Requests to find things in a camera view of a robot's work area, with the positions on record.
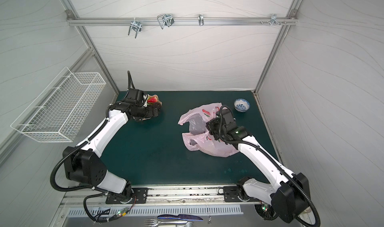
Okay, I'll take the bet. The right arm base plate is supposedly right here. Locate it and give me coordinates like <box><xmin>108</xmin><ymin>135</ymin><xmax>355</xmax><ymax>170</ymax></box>
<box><xmin>218</xmin><ymin>186</ymin><xmax>260</xmax><ymax>203</ymax></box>

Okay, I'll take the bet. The blue white ceramic bowl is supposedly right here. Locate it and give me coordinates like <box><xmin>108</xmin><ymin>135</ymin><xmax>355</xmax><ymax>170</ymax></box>
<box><xmin>234</xmin><ymin>98</ymin><xmax>251</xmax><ymax>113</ymax></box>

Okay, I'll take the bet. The silver fork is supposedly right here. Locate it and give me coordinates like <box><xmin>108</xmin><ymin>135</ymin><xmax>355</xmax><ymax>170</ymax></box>
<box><xmin>144</xmin><ymin>219</ymin><xmax>197</xmax><ymax>227</ymax></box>

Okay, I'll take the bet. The pink wavy fruit plate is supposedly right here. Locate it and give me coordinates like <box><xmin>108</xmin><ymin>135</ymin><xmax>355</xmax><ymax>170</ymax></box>
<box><xmin>131</xmin><ymin>95</ymin><xmax>162</xmax><ymax>121</ymax></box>

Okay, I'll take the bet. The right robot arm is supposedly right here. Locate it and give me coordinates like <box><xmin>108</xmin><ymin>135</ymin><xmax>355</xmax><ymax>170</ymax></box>
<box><xmin>206</xmin><ymin>117</ymin><xmax>321</xmax><ymax>227</ymax></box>

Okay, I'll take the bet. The pink printed plastic bag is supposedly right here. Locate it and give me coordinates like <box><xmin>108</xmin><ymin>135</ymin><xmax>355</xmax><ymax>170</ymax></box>
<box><xmin>178</xmin><ymin>103</ymin><xmax>239</xmax><ymax>158</ymax></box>

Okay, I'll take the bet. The aluminium cross rail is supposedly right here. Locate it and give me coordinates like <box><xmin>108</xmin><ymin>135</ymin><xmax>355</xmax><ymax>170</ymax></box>
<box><xmin>67</xmin><ymin>16</ymin><xmax>299</xmax><ymax>26</ymax></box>

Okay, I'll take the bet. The metal hook clamp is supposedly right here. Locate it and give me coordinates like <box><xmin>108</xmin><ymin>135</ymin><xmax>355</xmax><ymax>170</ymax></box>
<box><xmin>198</xmin><ymin>14</ymin><xmax>204</xmax><ymax>26</ymax></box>
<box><xmin>157</xmin><ymin>13</ymin><xmax>175</xmax><ymax>29</ymax></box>
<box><xmin>260</xmin><ymin>14</ymin><xmax>287</xmax><ymax>26</ymax></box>
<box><xmin>128</xmin><ymin>19</ymin><xmax>142</xmax><ymax>38</ymax></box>

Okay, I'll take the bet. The white wire basket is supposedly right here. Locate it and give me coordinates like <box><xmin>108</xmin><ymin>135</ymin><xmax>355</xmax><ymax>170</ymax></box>
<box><xmin>11</xmin><ymin>67</ymin><xmax>106</xmax><ymax>143</ymax></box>

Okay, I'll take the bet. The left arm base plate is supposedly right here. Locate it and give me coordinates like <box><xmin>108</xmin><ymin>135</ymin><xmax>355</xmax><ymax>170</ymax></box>
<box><xmin>106</xmin><ymin>188</ymin><xmax>149</xmax><ymax>204</ymax></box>

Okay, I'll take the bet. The dark blue knife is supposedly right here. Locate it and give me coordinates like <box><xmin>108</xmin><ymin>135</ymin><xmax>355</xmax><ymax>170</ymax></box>
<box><xmin>157</xmin><ymin>214</ymin><xmax>203</xmax><ymax>222</ymax></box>

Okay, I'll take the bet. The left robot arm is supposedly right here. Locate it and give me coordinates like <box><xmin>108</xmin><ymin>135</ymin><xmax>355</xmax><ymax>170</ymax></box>
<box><xmin>50</xmin><ymin>101</ymin><xmax>162</xmax><ymax>202</ymax></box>

